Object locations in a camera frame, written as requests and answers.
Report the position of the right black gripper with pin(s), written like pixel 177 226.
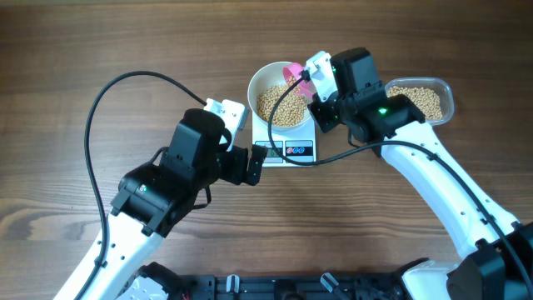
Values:
pixel 323 120

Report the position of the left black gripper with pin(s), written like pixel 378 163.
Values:
pixel 237 173

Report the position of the white bowl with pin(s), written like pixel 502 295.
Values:
pixel 272 75

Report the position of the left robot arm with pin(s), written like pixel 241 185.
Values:
pixel 153 198

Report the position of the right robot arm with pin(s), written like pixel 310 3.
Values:
pixel 494 246

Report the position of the soybeans in bowl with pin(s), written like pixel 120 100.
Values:
pixel 289 112

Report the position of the white digital kitchen scale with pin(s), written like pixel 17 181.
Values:
pixel 297 143

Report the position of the soybeans in container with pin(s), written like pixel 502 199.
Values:
pixel 424 98

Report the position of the clear plastic container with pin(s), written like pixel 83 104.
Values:
pixel 442 89

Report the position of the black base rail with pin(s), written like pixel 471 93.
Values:
pixel 154 281

